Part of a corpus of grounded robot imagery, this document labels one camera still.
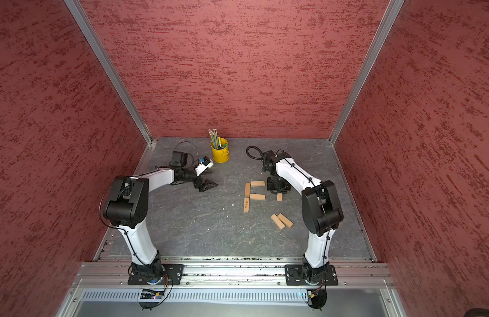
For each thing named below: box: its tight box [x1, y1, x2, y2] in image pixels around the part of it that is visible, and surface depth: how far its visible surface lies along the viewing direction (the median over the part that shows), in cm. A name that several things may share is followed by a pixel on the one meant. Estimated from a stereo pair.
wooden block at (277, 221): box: [270, 213, 286, 230], surface depth 89 cm
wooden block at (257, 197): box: [249, 193, 266, 201], surface depth 97 cm
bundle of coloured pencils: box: [208, 128, 223, 150], surface depth 105 cm
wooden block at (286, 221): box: [277, 212, 295, 228], surface depth 89 cm
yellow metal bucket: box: [210, 137, 230, 164], surface depth 107 cm
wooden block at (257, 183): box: [249, 180, 265, 187], surface depth 103 cm
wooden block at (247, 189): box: [244, 182, 251, 198], surface depth 99 cm
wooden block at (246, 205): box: [243, 196, 250, 214], surface depth 94 cm
